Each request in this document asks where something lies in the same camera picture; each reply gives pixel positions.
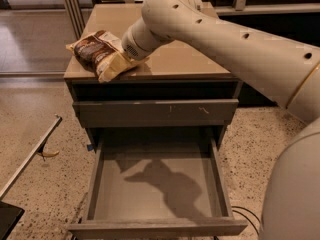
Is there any black cable on floor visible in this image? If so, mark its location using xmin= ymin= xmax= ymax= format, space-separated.
xmin=231 ymin=205 xmax=262 ymax=235

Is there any open grey middle drawer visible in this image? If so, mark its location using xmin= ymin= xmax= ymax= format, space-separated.
xmin=69 ymin=140 xmax=247 ymax=240

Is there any brown chip bag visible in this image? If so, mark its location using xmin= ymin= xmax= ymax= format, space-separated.
xmin=66 ymin=30 xmax=130 ymax=82

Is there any closed grey top drawer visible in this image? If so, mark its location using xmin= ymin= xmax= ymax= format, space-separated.
xmin=73 ymin=99 xmax=238 ymax=128

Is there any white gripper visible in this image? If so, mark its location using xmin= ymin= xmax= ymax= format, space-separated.
xmin=99 ymin=17 xmax=174 ymax=82

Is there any yellow hook under table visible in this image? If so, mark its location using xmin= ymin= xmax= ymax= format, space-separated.
xmin=36 ymin=142 xmax=59 ymax=159

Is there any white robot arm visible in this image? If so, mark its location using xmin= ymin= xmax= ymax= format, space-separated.
xmin=122 ymin=0 xmax=320 ymax=240

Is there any grey drawer cabinet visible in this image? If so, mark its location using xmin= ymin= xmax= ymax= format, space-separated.
xmin=63 ymin=1 xmax=250 ymax=152

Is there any black object bottom left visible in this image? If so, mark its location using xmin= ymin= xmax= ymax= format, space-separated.
xmin=0 ymin=202 xmax=25 ymax=240

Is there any metal window frame post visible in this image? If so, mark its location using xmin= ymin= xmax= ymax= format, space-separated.
xmin=64 ymin=0 xmax=85 ymax=39

